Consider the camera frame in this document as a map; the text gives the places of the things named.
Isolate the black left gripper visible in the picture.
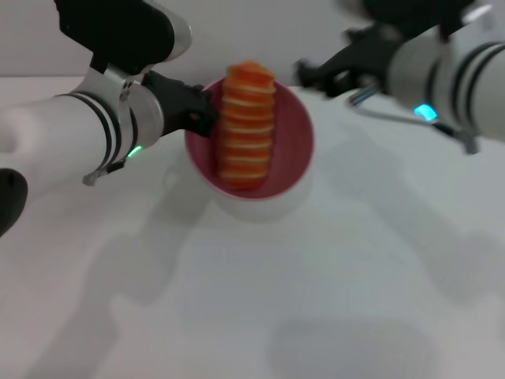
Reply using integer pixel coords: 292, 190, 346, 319
142, 70, 218, 138

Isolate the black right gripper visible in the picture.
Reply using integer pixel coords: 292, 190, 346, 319
294, 25, 403, 99

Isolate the orange ridged bread roll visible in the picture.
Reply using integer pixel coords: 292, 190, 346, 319
215, 59, 276, 191

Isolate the pink plastic bowl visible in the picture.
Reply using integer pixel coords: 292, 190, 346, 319
184, 77, 316, 202

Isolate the left arm cable with plug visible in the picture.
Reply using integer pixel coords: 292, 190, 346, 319
81, 161, 123, 186

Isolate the arm cable with plug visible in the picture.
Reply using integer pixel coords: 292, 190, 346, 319
346, 84, 481, 155
81, 161, 123, 186

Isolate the right arm cable with plug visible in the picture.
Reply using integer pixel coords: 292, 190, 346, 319
346, 84, 481, 155

